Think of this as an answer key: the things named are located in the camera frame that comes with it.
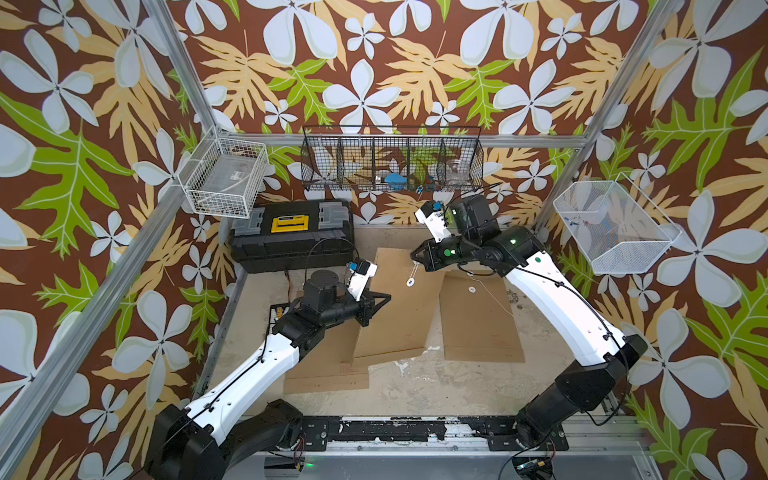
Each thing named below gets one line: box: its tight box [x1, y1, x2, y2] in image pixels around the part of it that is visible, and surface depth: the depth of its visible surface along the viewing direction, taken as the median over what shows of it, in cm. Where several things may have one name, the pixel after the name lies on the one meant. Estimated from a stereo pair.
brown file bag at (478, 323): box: [439, 270, 526, 363], surface depth 92 cm
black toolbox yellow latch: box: [229, 200, 355, 273], surface depth 98 cm
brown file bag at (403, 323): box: [354, 247, 446, 358], surface depth 73 cm
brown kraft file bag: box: [284, 321, 369, 393], surface depth 84 cm
